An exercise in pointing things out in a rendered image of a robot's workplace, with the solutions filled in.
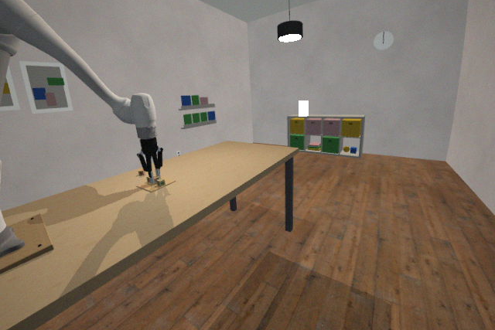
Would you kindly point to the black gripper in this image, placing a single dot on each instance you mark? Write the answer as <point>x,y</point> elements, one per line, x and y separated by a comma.
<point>146,150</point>

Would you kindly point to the tan square mat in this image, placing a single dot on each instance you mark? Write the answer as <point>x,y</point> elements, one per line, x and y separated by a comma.
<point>153,187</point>

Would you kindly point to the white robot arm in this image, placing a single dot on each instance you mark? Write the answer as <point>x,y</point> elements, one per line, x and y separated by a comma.
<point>26,25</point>

